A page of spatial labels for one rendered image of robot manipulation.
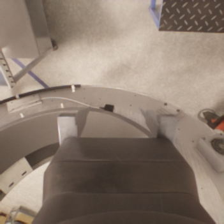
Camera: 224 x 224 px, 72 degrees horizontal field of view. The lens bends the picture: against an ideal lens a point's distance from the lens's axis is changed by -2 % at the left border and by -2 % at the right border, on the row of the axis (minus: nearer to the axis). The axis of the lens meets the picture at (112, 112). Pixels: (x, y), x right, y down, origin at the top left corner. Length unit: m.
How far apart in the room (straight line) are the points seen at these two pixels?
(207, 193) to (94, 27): 1.24
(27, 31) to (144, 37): 0.83
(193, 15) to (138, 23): 0.65
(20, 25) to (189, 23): 0.97
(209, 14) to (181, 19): 0.10
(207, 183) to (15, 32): 1.30
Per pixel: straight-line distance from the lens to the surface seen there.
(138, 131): 0.66
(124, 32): 1.36
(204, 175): 0.66
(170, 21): 0.74
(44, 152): 1.14
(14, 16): 1.26
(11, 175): 1.02
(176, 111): 0.81
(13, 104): 1.01
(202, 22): 0.78
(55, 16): 1.46
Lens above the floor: 1.32
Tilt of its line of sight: 49 degrees down
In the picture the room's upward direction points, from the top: 170 degrees counter-clockwise
